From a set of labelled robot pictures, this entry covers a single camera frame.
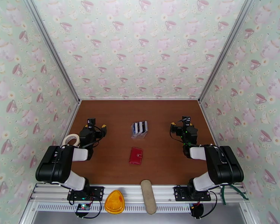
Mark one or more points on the aluminium front frame rail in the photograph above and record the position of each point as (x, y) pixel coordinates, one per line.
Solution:
(130, 194)

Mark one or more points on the red card holder wallet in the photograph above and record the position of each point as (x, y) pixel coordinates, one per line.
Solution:
(135, 155)

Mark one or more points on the white and navy credit card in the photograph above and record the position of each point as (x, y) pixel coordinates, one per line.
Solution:
(143, 126)
(139, 127)
(134, 127)

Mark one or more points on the black round plastic device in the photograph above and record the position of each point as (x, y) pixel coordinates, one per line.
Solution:
(197, 210)

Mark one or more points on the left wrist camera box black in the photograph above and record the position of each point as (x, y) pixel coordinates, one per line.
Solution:
(91, 123)

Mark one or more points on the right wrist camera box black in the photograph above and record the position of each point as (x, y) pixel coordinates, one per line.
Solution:
(186, 121)

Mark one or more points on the beige oblong foam pad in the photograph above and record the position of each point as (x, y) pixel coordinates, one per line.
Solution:
(148, 197)

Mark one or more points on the aluminium frame leg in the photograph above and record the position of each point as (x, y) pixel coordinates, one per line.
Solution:
(27, 214)
(248, 214)

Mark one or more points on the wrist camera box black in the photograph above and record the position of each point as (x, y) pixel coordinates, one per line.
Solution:
(91, 123)
(186, 121)

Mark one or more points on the aluminium corner post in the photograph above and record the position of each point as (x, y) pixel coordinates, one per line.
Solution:
(225, 48)
(51, 48)

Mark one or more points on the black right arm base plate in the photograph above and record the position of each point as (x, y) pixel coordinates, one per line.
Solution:
(178, 194)

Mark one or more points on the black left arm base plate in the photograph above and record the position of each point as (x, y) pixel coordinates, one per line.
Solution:
(99, 191)

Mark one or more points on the orange translucent plastic cover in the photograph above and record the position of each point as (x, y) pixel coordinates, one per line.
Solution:
(114, 202)

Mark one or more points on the beige masking tape roll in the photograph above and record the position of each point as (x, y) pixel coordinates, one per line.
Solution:
(71, 136)

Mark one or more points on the aluminium table side rail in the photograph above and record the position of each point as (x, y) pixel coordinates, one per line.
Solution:
(207, 118)
(72, 118)

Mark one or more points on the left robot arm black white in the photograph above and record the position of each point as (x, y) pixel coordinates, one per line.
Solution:
(53, 165)

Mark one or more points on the small circuit board with led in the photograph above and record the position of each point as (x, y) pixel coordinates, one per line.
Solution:
(82, 207)

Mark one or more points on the aluminium back rail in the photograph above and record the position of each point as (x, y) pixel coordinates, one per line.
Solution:
(140, 99)

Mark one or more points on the clear acrylic card stand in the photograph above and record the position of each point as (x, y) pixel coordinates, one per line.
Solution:
(138, 135)

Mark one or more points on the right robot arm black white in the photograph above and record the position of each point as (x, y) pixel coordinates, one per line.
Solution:
(224, 167)

